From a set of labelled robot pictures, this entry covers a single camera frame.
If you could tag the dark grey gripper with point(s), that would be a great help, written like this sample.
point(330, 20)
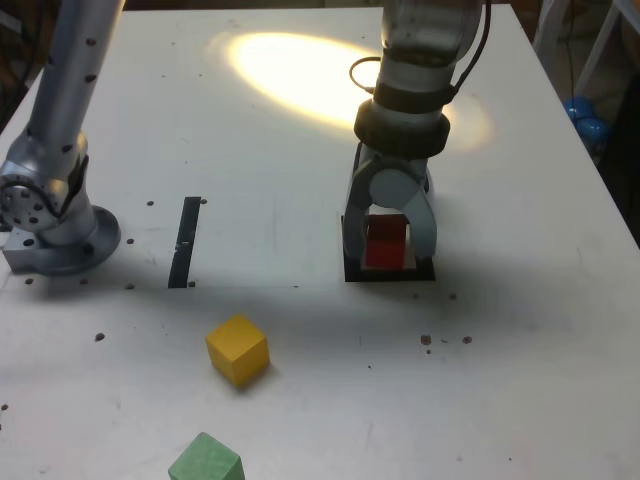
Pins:
point(400, 161)

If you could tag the red cube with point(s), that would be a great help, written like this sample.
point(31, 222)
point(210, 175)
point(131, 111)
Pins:
point(385, 250)

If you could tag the yellow cube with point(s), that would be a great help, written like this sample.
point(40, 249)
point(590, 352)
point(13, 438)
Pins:
point(235, 350)

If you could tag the green cube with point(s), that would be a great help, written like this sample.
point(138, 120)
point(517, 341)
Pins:
point(205, 460)

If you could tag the black tape square outline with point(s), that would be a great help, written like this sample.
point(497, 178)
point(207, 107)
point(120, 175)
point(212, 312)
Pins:
point(390, 276)

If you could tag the black tape strip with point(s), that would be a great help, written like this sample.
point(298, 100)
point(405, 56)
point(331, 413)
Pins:
point(184, 240)

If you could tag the blue round object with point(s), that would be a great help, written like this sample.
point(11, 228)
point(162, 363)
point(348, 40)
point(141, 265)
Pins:
point(592, 130)

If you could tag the white frame bar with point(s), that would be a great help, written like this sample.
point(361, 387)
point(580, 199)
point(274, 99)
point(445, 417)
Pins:
point(602, 45)
point(550, 20)

